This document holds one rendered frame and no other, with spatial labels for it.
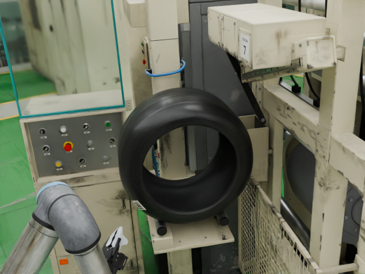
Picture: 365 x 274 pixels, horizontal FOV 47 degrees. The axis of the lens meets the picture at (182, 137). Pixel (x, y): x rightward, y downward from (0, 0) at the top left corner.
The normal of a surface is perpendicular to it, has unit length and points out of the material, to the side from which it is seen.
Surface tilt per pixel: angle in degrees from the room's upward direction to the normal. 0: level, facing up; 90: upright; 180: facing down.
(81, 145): 90
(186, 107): 42
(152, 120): 51
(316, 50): 72
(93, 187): 90
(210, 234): 0
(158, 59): 90
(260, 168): 90
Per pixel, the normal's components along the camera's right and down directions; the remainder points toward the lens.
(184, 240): -0.06, -0.92
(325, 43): 0.15, 0.07
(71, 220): 0.18, -0.37
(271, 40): 0.18, 0.37
